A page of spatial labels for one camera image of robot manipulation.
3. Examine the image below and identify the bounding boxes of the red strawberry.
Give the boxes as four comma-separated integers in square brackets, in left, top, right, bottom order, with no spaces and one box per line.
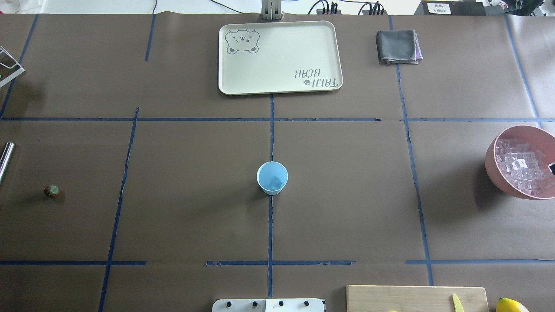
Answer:
[44,184,61,198]

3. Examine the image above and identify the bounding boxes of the grey folded cloth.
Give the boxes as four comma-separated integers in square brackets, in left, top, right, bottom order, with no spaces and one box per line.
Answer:
[376,29,424,65]

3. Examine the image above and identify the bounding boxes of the white wire cup rack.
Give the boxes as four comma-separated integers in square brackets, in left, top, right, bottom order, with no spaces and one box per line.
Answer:
[0,46,25,88]

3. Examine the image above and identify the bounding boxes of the yellow lemon upper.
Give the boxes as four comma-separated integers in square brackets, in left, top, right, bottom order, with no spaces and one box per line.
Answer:
[495,297,529,312]

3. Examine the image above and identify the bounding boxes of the light blue cup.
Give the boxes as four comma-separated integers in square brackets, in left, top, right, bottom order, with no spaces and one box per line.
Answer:
[256,161,289,195]

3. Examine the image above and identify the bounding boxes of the cream bear tray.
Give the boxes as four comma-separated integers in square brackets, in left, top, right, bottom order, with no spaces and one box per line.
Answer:
[218,20,343,95]

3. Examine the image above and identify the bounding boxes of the black power strip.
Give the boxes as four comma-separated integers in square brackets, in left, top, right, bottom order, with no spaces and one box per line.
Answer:
[309,3,387,16]

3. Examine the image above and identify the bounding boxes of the clear ice cubes in bowl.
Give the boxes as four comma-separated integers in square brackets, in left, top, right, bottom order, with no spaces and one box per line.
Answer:
[494,139,555,196]

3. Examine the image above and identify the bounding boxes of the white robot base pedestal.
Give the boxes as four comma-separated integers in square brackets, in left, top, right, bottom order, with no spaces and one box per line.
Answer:
[212,298,326,312]

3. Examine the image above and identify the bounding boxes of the wooden cutting board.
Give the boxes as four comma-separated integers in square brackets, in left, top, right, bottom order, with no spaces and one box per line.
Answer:
[346,285,489,312]

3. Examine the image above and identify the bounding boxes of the pink bowl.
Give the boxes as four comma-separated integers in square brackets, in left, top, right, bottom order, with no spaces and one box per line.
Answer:
[484,125,554,200]

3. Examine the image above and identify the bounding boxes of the yellow-green plastic knife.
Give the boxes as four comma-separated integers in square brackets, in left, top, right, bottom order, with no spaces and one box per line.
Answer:
[452,294,465,312]

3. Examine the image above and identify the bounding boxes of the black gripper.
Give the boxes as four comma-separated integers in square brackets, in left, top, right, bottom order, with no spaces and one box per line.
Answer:
[548,162,555,175]

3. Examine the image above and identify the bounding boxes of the steel muddler with black tip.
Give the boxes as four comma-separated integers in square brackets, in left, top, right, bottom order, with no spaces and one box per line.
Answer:
[0,141,16,184]

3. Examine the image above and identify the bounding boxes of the aluminium frame post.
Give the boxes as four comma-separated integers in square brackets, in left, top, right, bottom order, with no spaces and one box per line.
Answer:
[261,0,283,20]

